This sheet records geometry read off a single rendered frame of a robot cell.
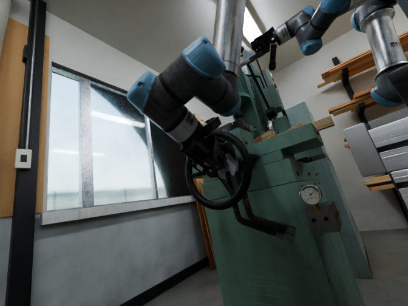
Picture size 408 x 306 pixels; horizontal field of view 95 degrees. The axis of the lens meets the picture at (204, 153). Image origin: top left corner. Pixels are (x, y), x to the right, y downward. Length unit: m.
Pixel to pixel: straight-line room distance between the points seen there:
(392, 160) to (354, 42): 3.41
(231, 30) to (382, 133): 0.37
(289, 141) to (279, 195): 0.21
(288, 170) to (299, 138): 0.13
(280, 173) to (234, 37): 0.50
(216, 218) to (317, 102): 2.84
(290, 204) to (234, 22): 0.60
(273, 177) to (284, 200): 0.09
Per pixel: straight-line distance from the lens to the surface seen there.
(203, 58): 0.36
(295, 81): 3.66
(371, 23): 1.23
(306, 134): 0.77
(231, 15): 0.56
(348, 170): 3.25
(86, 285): 1.84
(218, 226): 0.93
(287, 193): 0.77
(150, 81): 0.39
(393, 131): 0.42
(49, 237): 1.74
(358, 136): 0.43
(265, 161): 0.79
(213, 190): 0.92
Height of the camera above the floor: 0.69
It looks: 16 degrees up
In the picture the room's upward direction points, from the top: 11 degrees counter-clockwise
